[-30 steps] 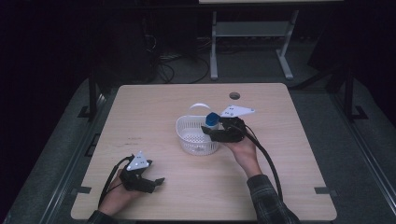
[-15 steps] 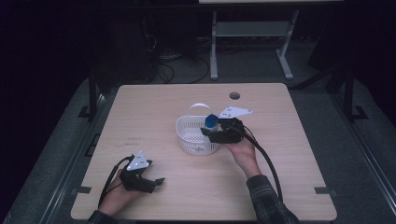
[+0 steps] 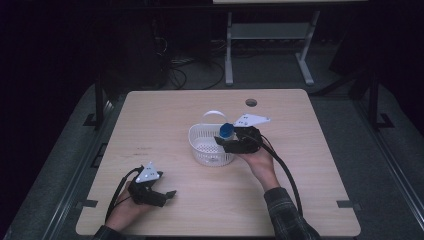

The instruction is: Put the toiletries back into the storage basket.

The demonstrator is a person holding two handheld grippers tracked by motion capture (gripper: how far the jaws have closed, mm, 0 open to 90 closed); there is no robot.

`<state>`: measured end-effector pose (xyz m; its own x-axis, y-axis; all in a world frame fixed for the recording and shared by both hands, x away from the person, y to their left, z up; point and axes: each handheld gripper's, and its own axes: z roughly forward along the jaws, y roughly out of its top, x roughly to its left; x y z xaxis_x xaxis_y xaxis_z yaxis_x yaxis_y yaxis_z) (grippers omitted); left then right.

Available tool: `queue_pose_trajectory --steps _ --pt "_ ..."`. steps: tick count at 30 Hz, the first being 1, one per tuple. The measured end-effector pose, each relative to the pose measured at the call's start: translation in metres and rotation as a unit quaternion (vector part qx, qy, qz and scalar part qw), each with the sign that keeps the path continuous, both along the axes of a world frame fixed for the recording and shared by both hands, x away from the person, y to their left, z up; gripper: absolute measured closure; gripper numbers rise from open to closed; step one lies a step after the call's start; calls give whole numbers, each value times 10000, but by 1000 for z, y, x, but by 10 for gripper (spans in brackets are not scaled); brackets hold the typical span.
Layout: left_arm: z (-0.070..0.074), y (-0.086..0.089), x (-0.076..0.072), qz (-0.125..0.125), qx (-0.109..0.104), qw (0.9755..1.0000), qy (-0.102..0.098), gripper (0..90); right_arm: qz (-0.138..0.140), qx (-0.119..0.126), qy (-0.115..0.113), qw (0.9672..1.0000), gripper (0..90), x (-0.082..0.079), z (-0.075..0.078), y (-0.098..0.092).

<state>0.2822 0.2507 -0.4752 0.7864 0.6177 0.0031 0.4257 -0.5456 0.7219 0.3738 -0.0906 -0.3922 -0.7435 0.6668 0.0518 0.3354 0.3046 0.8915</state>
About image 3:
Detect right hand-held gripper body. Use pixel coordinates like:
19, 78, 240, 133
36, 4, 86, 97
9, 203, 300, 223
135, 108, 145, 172
226, 113, 272, 155

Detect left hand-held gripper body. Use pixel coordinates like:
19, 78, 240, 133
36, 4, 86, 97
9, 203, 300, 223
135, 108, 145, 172
127, 161, 168, 208

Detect white blue-capped shampoo bottle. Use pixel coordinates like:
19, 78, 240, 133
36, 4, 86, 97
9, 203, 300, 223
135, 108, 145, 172
218, 122, 240, 143

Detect white plastic basket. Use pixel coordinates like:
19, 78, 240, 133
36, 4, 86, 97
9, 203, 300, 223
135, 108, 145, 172
187, 110, 240, 167

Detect person's left hand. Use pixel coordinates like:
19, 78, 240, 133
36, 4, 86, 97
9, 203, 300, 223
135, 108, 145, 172
105, 181, 153, 232

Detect person's right hand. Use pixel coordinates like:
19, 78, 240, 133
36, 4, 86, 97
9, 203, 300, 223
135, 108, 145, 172
237, 146, 282, 193

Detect grey tape strip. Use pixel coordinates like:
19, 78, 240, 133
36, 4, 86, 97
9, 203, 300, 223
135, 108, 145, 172
335, 199, 362, 212
77, 198, 99, 209

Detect white metal stand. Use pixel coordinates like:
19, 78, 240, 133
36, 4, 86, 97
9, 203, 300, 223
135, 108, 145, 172
224, 9, 321, 88

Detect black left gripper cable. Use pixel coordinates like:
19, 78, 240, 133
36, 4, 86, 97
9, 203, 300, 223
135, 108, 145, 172
104, 165, 145, 224

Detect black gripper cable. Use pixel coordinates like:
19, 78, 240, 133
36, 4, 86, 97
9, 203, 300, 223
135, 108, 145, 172
258, 131, 304, 217
104, 165, 145, 224

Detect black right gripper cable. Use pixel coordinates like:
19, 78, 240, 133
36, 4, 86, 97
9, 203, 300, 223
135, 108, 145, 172
258, 131, 304, 217

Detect black floor cables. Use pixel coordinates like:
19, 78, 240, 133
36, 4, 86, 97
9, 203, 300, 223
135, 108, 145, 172
151, 19, 226, 91

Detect black metal post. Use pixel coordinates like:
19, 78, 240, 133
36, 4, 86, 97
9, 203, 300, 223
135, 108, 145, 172
367, 69, 396, 132
83, 74, 106, 131

